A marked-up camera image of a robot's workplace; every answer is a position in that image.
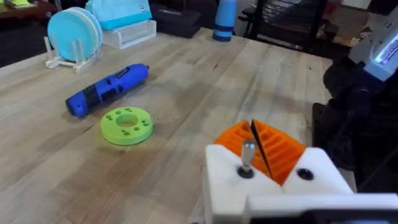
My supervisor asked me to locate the black case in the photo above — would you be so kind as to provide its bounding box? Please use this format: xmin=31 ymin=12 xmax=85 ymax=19
xmin=148 ymin=2 xmax=203 ymax=39

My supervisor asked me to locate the green disc with holes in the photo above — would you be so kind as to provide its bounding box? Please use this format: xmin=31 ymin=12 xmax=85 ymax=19
xmin=99 ymin=106 xmax=154 ymax=146

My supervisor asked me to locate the teal soft bag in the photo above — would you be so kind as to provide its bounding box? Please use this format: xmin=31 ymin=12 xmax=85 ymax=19
xmin=85 ymin=0 xmax=153 ymax=31

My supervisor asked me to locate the blue bottle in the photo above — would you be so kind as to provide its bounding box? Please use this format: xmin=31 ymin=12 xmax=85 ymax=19
xmin=211 ymin=0 xmax=238 ymax=43

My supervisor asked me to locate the white orange left gripper right finger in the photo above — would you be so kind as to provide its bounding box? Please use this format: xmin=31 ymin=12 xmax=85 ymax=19
xmin=251 ymin=119 xmax=354 ymax=195

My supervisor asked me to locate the white plastic box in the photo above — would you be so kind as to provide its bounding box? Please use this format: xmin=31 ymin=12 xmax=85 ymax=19
xmin=101 ymin=19 xmax=157 ymax=50

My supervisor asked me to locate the black chair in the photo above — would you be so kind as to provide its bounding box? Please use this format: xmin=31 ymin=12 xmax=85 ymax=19
xmin=237 ymin=0 xmax=340 ymax=53

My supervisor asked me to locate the white peg rack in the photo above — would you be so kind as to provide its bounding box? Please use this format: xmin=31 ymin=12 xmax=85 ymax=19
xmin=43 ymin=35 xmax=103 ymax=74

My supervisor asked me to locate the silver screw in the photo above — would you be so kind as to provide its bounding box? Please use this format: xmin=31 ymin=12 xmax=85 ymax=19
xmin=240 ymin=139 xmax=257 ymax=175

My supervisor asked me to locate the blue electric screwdriver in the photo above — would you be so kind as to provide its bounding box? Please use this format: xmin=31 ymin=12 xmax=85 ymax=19
xmin=64 ymin=63 xmax=150 ymax=119

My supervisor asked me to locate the white orange left gripper left finger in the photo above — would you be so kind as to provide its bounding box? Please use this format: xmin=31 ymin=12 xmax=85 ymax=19
xmin=203 ymin=120 xmax=284 ymax=224

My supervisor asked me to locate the light blue plate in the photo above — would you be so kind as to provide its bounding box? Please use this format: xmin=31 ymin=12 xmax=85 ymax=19
xmin=67 ymin=6 xmax=104 ymax=54
xmin=47 ymin=9 xmax=100 ymax=62

